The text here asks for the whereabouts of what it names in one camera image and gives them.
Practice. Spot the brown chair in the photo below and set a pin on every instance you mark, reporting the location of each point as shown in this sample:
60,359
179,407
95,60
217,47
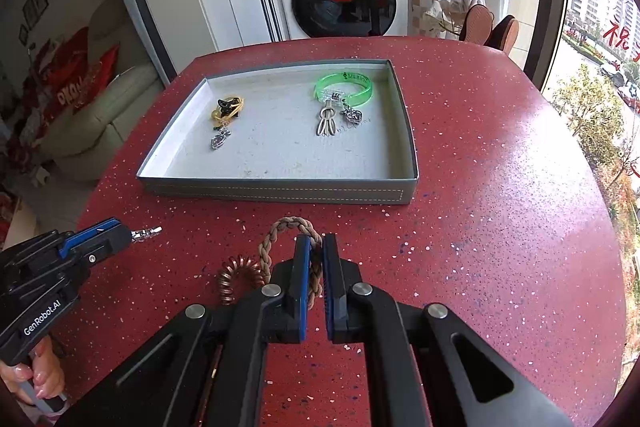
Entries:
477,24
506,34

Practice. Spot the large picture frame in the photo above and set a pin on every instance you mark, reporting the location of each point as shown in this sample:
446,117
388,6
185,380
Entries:
35,4

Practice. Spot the person's left hand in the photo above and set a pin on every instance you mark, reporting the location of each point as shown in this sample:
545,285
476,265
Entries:
47,377

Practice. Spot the red blanket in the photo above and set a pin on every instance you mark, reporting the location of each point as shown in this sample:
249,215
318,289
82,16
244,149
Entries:
65,72

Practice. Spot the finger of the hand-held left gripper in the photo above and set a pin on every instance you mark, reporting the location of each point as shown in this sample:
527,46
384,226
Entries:
107,243
90,232

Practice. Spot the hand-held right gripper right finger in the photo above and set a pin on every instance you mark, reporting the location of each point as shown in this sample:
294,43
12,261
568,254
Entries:
330,292

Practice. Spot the silver hand-shaped pendant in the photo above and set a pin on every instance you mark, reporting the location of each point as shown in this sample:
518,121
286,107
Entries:
327,124

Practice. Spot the pale green sofa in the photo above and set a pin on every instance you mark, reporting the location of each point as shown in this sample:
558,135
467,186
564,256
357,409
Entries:
115,107

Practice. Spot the silver heart pendant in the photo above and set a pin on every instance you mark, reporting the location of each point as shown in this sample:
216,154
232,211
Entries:
219,141

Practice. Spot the red cushion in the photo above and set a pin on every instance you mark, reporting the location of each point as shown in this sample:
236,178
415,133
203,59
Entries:
102,72

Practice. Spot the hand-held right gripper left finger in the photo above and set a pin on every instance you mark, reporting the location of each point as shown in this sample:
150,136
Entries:
300,292

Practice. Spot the grey tray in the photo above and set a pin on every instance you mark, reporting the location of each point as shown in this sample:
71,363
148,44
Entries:
280,147

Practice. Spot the small silver charm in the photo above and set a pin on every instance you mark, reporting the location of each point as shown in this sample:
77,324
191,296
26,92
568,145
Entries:
354,114

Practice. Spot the silver hair clip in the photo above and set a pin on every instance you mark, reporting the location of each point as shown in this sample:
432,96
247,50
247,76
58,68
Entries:
147,233

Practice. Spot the small narrow picture frame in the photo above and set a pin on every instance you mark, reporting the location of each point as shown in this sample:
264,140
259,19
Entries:
22,34

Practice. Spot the black claw clip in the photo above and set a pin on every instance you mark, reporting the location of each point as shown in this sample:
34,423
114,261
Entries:
226,108

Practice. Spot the red window stickers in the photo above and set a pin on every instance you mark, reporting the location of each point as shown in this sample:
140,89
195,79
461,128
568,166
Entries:
617,37

